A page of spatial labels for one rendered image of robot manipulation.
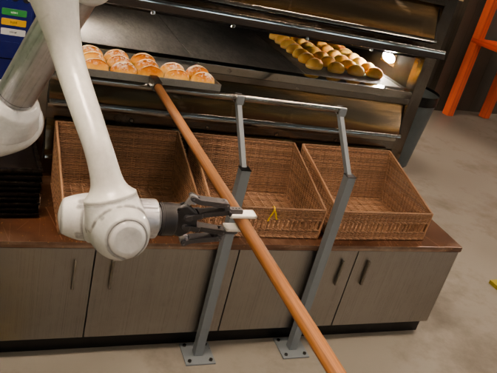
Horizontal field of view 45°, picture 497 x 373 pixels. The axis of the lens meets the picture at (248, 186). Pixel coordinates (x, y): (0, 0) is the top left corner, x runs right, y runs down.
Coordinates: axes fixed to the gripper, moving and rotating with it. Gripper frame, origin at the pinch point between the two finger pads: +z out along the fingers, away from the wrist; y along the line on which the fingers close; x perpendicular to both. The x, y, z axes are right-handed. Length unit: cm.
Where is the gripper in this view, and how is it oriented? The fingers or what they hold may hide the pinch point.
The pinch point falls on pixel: (239, 220)
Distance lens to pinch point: 141.6
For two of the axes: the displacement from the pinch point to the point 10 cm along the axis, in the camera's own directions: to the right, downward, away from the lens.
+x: 3.4, 4.8, -8.1
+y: -2.4, 8.7, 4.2
